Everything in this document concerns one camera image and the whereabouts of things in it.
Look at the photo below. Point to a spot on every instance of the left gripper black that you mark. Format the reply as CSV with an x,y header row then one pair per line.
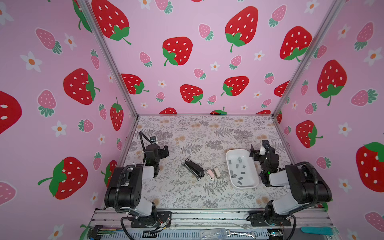
x,y
162,151

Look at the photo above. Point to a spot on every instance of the pink mini stapler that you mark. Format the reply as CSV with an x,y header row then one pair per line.
x,y
211,174

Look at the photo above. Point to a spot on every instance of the black stapler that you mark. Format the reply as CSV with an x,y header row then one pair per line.
x,y
195,169

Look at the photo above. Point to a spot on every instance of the clear plastic bag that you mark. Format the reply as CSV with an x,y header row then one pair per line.
x,y
214,234

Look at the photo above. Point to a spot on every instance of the white plastic tray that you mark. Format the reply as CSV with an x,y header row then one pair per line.
x,y
246,169

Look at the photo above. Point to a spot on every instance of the silver wrench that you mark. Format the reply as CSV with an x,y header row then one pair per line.
x,y
250,234

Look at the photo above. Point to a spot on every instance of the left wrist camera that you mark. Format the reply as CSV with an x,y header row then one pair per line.
x,y
153,139

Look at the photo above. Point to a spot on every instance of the aluminium rail base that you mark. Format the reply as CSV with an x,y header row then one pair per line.
x,y
199,219

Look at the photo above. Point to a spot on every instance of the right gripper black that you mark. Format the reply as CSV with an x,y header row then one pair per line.
x,y
261,151

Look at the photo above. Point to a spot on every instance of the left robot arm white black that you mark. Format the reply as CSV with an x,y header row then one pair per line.
x,y
124,193

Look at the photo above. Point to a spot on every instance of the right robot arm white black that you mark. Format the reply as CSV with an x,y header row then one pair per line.
x,y
307,188

